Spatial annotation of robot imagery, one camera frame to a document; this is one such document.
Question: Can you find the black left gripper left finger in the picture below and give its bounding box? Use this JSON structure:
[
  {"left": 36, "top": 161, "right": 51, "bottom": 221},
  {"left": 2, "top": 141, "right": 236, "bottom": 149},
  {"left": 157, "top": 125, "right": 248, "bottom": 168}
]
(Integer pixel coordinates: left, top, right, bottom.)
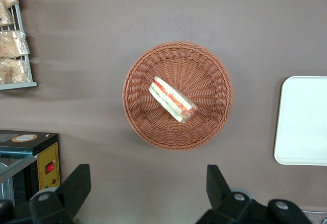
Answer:
[{"left": 0, "top": 164, "right": 92, "bottom": 224}]

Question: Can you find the brown wicker basket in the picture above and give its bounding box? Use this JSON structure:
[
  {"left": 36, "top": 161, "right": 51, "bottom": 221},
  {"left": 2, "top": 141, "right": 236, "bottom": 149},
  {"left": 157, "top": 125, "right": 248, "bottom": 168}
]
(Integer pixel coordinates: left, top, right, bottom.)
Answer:
[{"left": 122, "top": 41, "right": 234, "bottom": 151}]

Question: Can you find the triangle sandwich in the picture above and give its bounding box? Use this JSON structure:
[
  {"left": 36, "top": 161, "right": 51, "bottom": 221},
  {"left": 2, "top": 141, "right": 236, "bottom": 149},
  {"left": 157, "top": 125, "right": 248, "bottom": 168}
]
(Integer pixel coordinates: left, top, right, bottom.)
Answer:
[{"left": 149, "top": 76, "right": 198, "bottom": 124}]

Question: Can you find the cream plastic tray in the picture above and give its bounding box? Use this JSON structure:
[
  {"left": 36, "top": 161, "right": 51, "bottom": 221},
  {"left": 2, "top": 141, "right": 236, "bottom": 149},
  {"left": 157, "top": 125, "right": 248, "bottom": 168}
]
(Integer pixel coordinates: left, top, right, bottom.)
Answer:
[{"left": 273, "top": 75, "right": 327, "bottom": 166}]

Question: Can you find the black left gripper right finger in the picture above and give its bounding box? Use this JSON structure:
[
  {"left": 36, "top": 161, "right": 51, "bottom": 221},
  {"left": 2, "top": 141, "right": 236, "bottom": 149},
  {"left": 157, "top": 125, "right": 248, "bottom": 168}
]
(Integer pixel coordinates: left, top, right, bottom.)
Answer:
[{"left": 195, "top": 164, "right": 313, "bottom": 224}]

